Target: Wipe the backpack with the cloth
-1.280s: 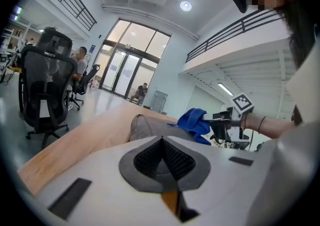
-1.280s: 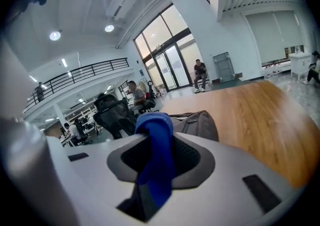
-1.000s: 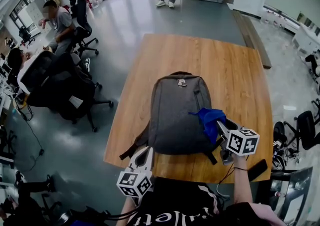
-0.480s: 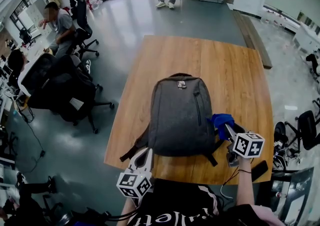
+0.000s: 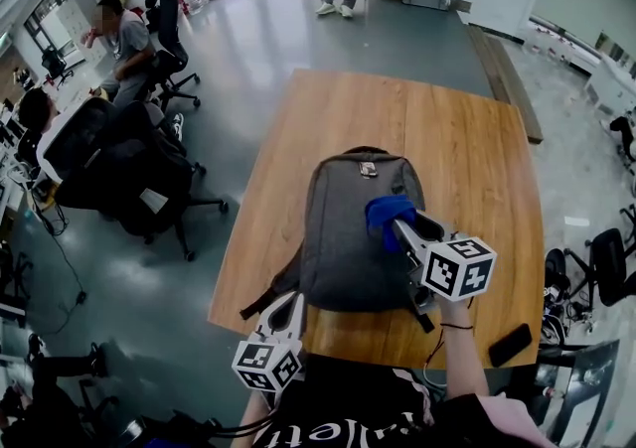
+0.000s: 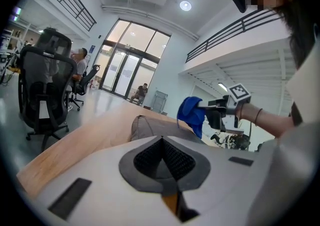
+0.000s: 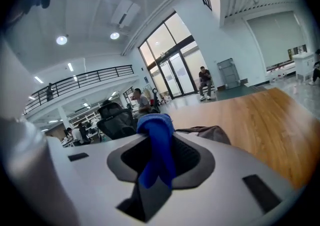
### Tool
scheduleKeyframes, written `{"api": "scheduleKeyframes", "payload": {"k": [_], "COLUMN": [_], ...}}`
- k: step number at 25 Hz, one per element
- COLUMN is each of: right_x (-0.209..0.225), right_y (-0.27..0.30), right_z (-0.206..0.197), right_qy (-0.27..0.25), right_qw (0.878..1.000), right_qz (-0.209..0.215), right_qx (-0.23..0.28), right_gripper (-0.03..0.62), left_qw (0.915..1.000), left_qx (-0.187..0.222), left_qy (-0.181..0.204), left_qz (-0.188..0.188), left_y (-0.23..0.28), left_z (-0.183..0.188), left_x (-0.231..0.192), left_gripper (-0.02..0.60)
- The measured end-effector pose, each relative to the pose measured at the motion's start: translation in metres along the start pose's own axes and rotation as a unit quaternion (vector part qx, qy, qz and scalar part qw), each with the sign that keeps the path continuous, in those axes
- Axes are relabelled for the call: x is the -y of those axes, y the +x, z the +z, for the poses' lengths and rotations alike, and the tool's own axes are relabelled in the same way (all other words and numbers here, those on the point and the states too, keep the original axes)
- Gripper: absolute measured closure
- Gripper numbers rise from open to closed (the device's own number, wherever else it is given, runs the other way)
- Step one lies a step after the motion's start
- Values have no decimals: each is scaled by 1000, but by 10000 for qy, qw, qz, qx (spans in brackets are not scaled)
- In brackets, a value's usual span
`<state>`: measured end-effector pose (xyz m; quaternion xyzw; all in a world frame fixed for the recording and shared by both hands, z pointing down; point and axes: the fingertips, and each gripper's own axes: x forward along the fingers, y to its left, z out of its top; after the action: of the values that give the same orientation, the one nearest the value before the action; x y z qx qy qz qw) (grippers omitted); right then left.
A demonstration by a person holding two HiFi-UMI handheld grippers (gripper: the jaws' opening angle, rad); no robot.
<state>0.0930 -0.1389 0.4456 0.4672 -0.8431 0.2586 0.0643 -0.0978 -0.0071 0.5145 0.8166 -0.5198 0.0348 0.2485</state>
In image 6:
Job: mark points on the person's right forearm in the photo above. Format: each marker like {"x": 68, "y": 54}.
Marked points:
{"x": 270, "y": 122}

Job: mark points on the clear water jug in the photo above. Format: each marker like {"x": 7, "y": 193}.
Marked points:
{"x": 96, "y": 84}

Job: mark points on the black mesh office chair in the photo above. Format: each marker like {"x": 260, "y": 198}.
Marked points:
{"x": 45, "y": 89}

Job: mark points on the white workbench row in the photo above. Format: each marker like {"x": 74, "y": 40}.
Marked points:
{"x": 10, "y": 52}

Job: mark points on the black head-worn camera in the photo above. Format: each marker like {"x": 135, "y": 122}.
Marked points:
{"x": 238, "y": 0}

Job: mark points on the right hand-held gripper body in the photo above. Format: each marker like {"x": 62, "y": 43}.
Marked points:
{"x": 240, "y": 93}

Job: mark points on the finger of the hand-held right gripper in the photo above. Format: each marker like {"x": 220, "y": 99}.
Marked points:
{"x": 207, "y": 104}

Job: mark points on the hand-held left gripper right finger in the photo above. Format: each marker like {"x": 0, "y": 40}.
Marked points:
{"x": 225, "y": 182}

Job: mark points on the blue wall sign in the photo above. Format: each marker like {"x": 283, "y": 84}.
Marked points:
{"x": 91, "y": 50}

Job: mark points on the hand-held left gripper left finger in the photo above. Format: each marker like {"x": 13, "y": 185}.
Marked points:
{"x": 100, "y": 170}

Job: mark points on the blue cloth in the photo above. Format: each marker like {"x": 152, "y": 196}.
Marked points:
{"x": 190, "y": 109}

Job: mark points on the grey backpack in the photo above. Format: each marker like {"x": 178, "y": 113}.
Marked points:
{"x": 155, "y": 127}

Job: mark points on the round ceiling light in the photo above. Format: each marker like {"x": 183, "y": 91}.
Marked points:
{"x": 185, "y": 5}

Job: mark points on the black wrist band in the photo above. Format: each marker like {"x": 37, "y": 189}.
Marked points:
{"x": 258, "y": 115}

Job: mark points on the grey metal cabinet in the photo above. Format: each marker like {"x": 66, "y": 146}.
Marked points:
{"x": 160, "y": 102}

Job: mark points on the glass entrance doors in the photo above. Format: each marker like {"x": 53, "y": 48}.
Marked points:
{"x": 135, "y": 69}

